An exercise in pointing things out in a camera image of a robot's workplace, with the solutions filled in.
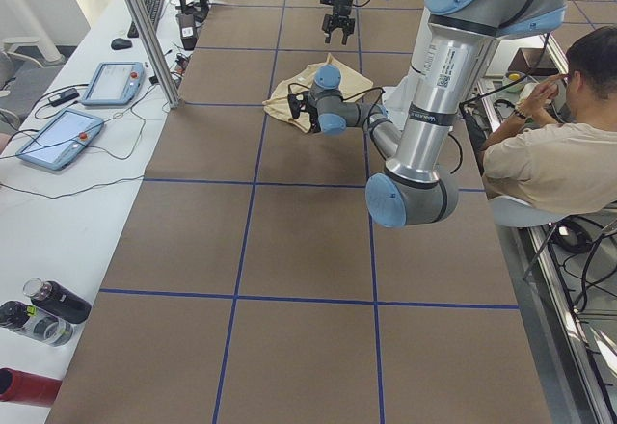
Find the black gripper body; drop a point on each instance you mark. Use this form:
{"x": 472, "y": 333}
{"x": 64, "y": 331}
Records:
{"x": 341, "y": 8}
{"x": 314, "y": 120}

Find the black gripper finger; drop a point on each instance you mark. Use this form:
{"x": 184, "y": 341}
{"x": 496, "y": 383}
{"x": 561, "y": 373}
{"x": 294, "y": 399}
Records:
{"x": 347, "y": 32}
{"x": 327, "y": 34}

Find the beige long-sleeve printed shirt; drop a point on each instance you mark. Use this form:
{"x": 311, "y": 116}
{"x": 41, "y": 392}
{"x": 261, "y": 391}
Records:
{"x": 352, "y": 85}

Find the black computer keyboard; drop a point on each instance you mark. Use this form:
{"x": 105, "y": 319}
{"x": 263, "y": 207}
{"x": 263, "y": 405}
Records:
{"x": 154, "y": 8}

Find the upper blue teach pendant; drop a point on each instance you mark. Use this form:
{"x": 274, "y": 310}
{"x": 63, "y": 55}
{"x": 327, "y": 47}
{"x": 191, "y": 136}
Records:
{"x": 114, "y": 84}

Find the blue teach pendant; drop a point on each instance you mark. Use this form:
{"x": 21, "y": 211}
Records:
{"x": 114, "y": 84}
{"x": 62, "y": 140}

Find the black computer mouse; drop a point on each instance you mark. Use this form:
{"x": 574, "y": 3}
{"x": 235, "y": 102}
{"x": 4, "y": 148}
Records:
{"x": 120, "y": 44}

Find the white office chair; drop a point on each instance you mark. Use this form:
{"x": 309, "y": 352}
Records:
{"x": 512, "y": 212}

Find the black power adapter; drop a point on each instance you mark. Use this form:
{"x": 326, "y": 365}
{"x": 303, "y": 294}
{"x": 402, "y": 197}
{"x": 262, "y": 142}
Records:
{"x": 62, "y": 97}

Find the seated person in beige shirt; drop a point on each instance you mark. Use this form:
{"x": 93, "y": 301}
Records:
{"x": 557, "y": 149}

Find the lower blue teach pendant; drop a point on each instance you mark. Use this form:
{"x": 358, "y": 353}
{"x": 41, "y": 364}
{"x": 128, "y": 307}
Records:
{"x": 62, "y": 140}

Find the black water bottle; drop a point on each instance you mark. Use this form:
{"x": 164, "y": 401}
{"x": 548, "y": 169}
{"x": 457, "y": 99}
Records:
{"x": 54, "y": 298}

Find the clear bottle black lid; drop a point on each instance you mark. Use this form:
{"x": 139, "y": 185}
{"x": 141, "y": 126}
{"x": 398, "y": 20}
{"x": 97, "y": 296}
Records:
{"x": 35, "y": 323}

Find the red cylindrical bottle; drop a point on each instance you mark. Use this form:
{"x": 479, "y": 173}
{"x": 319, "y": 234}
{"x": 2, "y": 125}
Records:
{"x": 28, "y": 389}

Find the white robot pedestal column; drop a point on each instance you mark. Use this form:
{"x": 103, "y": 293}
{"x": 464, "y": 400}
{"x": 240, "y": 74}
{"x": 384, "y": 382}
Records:
{"x": 449, "y": 46}

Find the aluminium frame post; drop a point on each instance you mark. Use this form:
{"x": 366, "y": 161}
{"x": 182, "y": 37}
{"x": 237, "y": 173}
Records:
{"x": 139, "y": 15}

